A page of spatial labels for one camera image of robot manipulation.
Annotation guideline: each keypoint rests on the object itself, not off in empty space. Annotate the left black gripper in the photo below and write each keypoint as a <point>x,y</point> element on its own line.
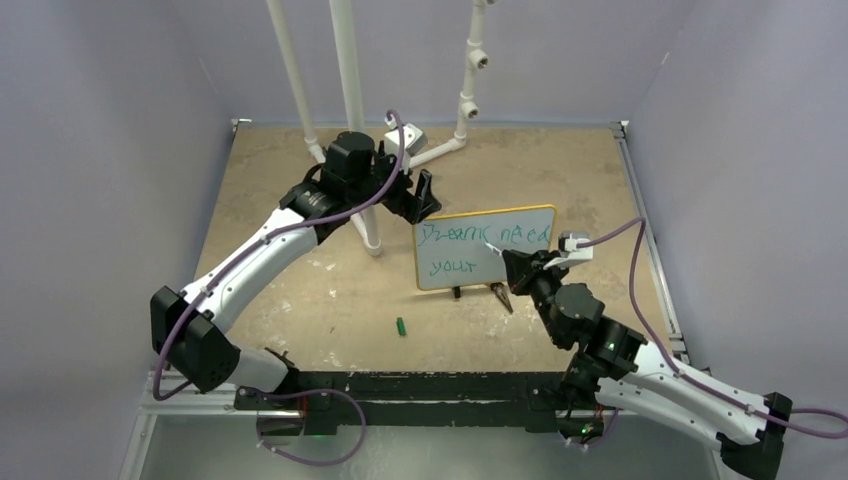
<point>414,207</point>

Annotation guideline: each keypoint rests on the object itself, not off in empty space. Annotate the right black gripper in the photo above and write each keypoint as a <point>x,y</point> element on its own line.
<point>523,268</point>

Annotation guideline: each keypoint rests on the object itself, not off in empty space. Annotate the white green marker pen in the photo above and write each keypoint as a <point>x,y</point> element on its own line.
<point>496,250</point>

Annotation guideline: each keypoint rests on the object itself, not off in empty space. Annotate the yellow framed whiteboard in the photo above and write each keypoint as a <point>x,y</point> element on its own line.
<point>449,250</point>

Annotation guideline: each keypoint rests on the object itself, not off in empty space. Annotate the green marker cap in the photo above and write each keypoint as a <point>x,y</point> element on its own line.
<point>401,327</point>

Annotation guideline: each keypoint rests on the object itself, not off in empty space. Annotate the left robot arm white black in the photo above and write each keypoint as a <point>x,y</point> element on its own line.
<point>189,326</point>

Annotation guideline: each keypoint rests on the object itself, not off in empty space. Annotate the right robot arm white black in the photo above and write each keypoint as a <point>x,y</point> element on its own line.
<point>617,366</point>

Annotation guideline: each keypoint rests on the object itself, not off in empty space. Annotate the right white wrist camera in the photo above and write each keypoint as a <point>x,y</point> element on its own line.
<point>574,248</point>

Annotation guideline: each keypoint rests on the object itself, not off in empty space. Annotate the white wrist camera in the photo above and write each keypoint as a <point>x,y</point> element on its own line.
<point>574,248</point>
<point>413,138</point>

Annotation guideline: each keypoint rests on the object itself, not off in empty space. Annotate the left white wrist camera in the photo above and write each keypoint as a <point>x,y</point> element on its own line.
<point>413,138</point>

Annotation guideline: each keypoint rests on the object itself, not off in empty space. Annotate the white PVC pipe frame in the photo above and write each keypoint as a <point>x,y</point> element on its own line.
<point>475,59</point>

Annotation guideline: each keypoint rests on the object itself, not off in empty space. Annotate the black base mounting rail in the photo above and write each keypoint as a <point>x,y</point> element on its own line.
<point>322,401</point>

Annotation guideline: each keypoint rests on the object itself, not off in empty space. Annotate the aluminium extrusion frame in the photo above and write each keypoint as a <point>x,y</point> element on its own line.
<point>204,437</point>

